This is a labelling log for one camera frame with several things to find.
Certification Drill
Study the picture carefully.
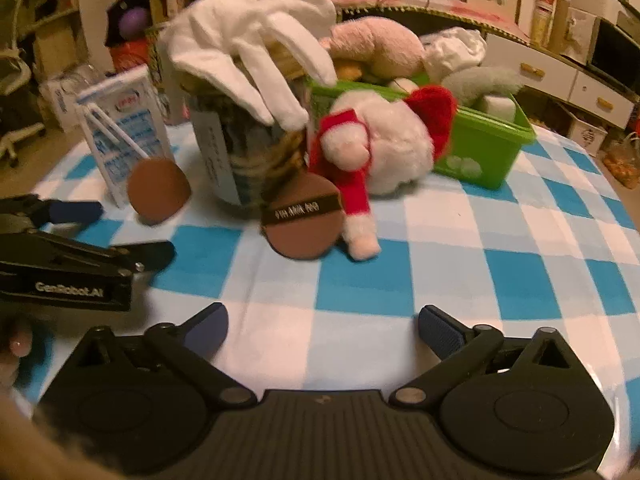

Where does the white cloth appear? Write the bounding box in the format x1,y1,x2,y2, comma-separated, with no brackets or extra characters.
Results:
420,27,487,84

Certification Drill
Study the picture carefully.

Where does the white blue milk carton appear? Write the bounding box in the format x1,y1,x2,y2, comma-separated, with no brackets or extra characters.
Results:
76,65,174,207

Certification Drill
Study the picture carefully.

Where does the green plastic bin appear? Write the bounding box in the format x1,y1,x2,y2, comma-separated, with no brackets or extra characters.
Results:
305,79,537,190

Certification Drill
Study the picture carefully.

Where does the glass jar with rope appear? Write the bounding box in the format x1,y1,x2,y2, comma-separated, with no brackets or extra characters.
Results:
177,70,305,209

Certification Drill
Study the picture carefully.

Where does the person's right hand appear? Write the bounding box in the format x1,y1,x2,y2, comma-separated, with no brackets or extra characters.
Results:
0,316,32,388

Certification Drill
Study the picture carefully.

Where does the purple ball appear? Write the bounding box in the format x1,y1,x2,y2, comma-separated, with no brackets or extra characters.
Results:
118,6,150,41

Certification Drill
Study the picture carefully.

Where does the grey plush cloth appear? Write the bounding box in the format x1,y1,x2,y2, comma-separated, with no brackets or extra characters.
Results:
440,66,524,107

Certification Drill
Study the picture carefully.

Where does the black microwave oven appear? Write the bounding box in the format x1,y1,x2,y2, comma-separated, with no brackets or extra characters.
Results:
587,18,640,92

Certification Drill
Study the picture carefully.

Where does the brown round powder puff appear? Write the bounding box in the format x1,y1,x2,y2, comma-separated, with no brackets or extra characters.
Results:
127,157,192,224

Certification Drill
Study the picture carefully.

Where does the wooden white drawer cabinet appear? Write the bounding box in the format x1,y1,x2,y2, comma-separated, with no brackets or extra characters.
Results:
483,34,634,129

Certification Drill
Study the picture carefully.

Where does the pink table runner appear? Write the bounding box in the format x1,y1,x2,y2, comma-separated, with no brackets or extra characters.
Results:
331,0,529,44

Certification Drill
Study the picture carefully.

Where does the white foam block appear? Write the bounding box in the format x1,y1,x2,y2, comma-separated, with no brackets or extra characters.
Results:
474,94,516,122

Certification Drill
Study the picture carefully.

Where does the bag of oranges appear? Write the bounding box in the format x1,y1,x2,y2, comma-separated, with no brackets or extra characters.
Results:
602,132,639,190

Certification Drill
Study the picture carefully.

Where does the blue white checkered tablecloth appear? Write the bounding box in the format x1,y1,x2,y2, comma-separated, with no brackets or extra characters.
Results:
22,125,639,478

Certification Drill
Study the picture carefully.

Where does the santa plush toy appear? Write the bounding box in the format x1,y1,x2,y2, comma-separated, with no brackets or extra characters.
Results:
308,86,457,261

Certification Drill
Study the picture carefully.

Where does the pink plush toy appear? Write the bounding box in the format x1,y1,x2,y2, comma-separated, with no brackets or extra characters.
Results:
320,16,424,80

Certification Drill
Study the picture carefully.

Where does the brown puff with black band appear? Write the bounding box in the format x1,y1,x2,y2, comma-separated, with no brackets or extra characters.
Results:
260,172,345,260

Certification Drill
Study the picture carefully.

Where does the white storage box with sticker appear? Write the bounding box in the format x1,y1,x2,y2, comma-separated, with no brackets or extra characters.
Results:
567,115,608,157

